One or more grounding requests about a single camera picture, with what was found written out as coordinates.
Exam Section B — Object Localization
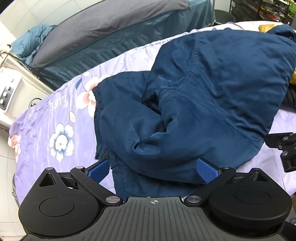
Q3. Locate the grey blanket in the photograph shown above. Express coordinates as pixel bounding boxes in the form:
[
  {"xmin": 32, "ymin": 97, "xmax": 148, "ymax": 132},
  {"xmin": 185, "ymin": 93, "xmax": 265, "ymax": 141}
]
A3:
[{"xmin": 30, "ymin": 0, "xmax": 190, "ymax": 69}]

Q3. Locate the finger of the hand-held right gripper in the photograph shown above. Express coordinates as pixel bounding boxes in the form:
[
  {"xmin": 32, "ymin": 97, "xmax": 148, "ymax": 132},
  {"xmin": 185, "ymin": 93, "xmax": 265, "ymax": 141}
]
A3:
[{"xmin": 265, "ymin": 132, "xmax": 296, "ymax": 173}]

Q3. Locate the white appliance with knobs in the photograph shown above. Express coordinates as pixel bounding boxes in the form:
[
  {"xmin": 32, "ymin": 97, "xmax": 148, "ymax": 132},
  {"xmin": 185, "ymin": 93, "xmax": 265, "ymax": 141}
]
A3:
[{"xmin": 0, "ymin": 52, "xmax": 56, "ymax": 130}]

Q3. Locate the black storage shelf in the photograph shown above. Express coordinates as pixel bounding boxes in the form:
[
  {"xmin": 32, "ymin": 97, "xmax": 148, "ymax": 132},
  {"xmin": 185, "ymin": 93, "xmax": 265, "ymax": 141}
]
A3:
[{"xmin": 229, "ymin": 0, "xmax": 296, "ymax": 25}]

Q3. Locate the black bin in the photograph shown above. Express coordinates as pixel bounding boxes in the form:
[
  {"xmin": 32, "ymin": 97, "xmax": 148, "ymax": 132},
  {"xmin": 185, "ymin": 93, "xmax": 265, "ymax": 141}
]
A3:
[{"xmin": 214, "ymin": 9, "xmax": 235, "ymax": 24}]

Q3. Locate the light blue quilt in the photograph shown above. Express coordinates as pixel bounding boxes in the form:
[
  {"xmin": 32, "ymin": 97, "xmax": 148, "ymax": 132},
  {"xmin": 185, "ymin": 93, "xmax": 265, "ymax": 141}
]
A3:
[{"xmin": 10, "ymin": 24, "xmax": 58, "ymax": 66}]

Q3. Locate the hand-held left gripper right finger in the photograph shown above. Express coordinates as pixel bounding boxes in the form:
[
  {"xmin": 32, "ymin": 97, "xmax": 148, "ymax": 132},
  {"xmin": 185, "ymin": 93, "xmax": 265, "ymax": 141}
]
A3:
[{"xmin": 184, "ymin": 158, "xmax": 267, "ymax": 207}]

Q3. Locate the yellow cloth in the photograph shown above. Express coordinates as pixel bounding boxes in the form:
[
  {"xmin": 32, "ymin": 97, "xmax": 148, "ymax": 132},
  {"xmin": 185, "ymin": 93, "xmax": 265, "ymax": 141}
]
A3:
[{"xmin": 258, "ymin": 23, "xmax": 296, "ymax": 85}]

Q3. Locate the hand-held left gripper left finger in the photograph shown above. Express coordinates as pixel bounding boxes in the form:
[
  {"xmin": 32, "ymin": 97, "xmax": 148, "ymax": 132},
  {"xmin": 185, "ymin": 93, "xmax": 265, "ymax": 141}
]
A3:
[{"xmin": 38, "ymin": 159, "xmax": 123, "ymax": 207}]

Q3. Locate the purple floral bed sheet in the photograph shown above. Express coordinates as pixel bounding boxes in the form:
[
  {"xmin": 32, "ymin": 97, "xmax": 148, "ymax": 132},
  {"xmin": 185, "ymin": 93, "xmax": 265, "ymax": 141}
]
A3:
[{"xmin": 8, "ymin": 21, "xmax": 296, "ymax": 205}]

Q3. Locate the navy blue jacket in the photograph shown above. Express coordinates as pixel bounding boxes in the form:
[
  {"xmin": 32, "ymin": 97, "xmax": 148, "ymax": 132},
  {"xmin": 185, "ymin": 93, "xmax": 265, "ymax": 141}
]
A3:
[{"xmin": 94, "ymin": 24, "xmax": 296, "ymax": 202}]

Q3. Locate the black cloth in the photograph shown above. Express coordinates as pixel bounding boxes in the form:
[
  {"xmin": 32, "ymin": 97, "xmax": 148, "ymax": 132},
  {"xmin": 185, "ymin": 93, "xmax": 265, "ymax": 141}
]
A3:
[{"xmin": 286, "ymin": 85, "xmax": 296, "ymax": 106}]

